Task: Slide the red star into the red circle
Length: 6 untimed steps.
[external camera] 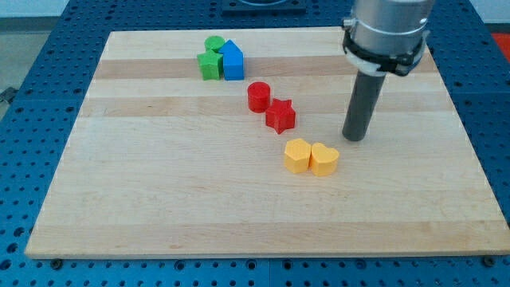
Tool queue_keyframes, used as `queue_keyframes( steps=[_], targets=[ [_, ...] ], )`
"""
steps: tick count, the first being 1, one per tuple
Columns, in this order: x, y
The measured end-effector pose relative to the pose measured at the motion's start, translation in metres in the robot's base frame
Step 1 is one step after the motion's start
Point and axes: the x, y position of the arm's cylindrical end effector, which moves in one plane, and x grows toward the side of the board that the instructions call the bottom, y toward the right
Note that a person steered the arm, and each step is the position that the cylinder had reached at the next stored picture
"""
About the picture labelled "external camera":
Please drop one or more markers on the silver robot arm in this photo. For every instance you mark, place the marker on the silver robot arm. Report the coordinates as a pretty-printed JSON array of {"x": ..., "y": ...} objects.
[{"x": 386, "y": 36}]

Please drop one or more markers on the red star block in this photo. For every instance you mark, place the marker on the red star block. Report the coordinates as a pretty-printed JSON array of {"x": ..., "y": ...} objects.
[{"x": 280, "y": 115}]

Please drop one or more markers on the green star block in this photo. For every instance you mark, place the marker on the green star block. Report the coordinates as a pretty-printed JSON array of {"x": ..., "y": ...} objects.
[{"x": 210, "y": 65}]

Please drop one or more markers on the yellow hexagon block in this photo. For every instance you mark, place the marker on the yellow hexagon block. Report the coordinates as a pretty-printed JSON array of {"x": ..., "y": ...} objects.
[{"x": 297, "y": 155}]

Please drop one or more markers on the red cylinder block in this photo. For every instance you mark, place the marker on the red cylinder block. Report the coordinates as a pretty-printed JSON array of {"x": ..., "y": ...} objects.
[{"x": 259, "y": 96}]

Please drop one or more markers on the wooden board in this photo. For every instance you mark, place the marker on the wooden board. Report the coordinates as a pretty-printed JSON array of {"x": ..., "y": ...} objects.
[{"x": 162, "y": 164}]

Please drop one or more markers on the yellow heart block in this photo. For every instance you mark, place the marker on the yellow heart block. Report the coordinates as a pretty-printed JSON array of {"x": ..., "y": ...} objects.
[{"x": 323, "y": 160}]

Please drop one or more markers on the blue house-shaped block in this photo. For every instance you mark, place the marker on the blue house-shaped block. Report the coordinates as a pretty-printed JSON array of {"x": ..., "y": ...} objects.
[{"x": 233, "y": 61}]

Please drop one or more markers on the green cylinder block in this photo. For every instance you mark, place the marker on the green cylinder block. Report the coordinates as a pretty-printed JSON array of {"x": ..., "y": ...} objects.
[{"x": 214, "y": 43}]

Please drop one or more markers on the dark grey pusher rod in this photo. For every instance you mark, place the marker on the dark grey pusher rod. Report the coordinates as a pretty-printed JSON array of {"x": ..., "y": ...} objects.
[{"x": 364, "y": 97}]

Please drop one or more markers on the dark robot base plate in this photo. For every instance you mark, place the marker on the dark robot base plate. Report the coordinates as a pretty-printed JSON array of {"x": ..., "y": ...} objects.
[{"x": 235, "y": 7}]

